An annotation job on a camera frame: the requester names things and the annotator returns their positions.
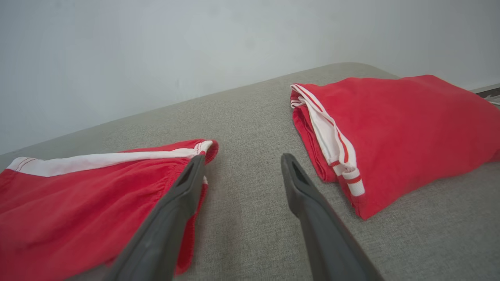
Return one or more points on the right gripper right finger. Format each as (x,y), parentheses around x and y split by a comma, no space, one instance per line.
(328,242)

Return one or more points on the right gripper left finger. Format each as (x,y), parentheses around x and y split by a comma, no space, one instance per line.
(164,234)

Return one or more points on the dark wall baseboard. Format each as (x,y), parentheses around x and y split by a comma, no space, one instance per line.
(490,92)

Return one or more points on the red white basketball jersey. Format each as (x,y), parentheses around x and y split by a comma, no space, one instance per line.
(410,136)

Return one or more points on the red white shorts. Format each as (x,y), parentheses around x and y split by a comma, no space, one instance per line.
(70,218)

